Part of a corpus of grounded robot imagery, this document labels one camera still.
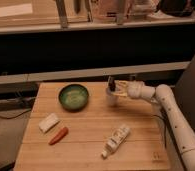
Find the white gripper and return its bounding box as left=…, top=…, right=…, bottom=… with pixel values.
left=113, top=80, right=145, bottom=99

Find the black eraser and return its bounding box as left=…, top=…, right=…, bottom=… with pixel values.
left=108, top=76, right=116, bottom=91

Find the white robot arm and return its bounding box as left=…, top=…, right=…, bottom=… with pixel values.
left=113, top=80, right=195, bottom=171

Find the green ceramic bowl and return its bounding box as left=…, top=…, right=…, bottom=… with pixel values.
left=58, top=84, right=89, bottom=111

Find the white tube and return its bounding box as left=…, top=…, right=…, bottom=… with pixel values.
left=101, top=124, right=131, bottom=159

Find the orange carrot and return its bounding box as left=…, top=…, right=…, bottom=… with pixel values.
left=49, top=127, right=69, bottom=145

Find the white paper sheet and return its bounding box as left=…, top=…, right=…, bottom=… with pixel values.
left=0, top=3, right=33, bottom=17

